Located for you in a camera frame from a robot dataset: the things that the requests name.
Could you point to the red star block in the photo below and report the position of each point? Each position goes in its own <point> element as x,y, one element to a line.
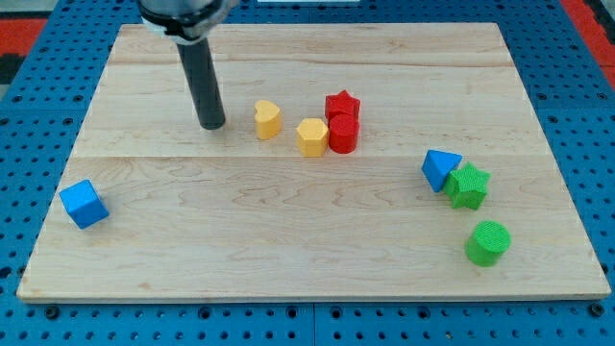
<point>341,103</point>

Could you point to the blue cube block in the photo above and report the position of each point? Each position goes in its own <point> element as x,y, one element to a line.
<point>83,204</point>

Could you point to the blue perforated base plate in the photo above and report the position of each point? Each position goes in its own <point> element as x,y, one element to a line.
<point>55,80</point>

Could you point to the red cylinder block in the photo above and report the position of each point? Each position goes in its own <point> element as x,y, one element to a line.
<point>344,130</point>

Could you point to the green star block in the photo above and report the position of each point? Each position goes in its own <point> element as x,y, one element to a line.
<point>467,187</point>

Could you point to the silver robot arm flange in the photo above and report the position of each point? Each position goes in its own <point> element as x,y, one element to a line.
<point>186,22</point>

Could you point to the yellow hexagon block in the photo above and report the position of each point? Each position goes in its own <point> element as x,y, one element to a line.
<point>312,137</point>

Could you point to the blue triangle block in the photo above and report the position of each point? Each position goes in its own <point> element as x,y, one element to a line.
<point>437,165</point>

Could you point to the yellow heart block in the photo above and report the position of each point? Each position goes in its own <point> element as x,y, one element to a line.
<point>268,119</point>

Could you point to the green cylinder block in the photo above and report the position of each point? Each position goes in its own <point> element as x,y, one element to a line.
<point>487,243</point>

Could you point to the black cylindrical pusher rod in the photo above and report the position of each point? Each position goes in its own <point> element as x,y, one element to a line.
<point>200,75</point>

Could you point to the light wooden board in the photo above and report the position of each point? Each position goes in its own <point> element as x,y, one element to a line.
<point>205,217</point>

